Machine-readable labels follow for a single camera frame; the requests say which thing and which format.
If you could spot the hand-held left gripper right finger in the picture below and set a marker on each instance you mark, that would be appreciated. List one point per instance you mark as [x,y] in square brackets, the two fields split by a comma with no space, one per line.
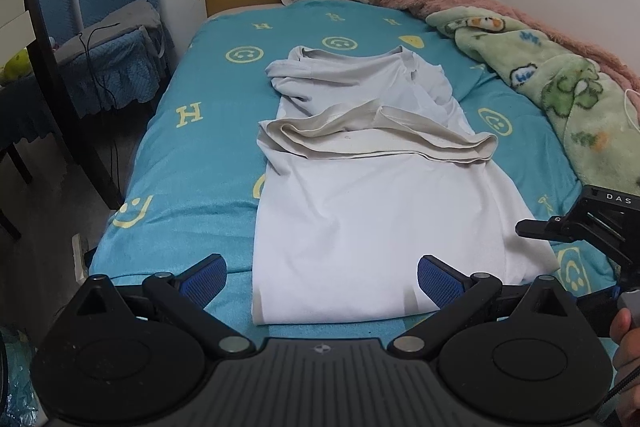
[440,282]

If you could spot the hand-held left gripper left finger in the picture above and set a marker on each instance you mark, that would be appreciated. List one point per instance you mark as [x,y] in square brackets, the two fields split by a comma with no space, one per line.
[202,279]

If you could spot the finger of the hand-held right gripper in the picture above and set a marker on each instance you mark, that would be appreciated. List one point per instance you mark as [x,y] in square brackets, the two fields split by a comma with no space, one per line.
[575,229]

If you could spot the white t-shirt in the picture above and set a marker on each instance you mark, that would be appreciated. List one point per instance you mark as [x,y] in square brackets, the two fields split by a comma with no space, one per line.
[375,207]

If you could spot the person's right hand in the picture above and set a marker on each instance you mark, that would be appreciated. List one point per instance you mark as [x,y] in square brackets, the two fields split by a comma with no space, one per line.
[622,337]

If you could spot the white power strip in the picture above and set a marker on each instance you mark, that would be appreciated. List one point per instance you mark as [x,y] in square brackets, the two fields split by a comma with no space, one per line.
[80,257]

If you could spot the green printed fleece blanket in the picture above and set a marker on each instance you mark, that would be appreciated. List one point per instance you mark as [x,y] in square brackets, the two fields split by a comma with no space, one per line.
[575,92]

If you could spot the pink fluffy blanket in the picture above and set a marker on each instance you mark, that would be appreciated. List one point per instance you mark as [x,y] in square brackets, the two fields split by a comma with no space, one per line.
[525,7]

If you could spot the chair with dark blue skirt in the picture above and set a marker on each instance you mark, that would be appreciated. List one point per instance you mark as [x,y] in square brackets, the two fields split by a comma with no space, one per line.
[20,117]

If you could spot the grey cloth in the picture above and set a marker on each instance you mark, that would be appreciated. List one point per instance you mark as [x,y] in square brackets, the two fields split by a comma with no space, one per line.
[125,19]

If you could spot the yellow-green soft toy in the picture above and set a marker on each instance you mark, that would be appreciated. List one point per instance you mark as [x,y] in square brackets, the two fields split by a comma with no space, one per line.
[17,66]

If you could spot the white table with dark frame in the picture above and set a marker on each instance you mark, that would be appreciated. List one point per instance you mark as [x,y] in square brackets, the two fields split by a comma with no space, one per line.
[45,37]

